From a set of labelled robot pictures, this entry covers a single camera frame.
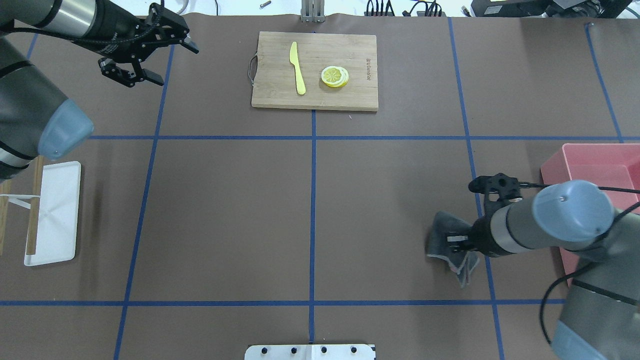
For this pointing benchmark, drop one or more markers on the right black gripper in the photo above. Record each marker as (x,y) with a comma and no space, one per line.
(481,237)

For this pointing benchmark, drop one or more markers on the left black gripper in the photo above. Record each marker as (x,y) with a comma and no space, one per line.
(111,26)

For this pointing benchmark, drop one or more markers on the grey cloth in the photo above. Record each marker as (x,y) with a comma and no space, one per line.
(461,263)

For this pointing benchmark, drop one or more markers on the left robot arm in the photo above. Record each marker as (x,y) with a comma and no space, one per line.
(37,118)

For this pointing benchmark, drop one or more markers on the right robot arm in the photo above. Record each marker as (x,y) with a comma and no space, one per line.
(591,313)

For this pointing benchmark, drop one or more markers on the bamboo cutting board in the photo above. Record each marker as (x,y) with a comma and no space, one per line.
(274,81)

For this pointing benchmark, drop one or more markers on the yellow plastic knife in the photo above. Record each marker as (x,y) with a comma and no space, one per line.
(300,85)

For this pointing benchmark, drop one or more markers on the white rectangular tray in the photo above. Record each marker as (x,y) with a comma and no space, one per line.
(57,190)

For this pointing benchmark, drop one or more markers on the pink plastic bin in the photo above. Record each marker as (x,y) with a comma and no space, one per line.
(614,165)

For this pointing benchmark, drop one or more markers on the wooden rack rod outer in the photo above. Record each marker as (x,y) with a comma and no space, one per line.
(4,211)

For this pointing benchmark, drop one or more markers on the yellow lemon slice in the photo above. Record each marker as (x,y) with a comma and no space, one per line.
(334,76)

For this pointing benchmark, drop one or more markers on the white rack crossbar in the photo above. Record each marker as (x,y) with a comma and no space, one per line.
(22,200)

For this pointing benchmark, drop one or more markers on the wooden rack rod near tray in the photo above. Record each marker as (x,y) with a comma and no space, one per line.
(35,204)

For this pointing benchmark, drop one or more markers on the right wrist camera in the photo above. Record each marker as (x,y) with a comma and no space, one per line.
(499,191)

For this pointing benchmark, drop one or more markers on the metal camera post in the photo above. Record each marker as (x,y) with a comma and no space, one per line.
(313,11)

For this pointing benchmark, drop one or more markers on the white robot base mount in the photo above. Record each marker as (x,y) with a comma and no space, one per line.
(356,351)

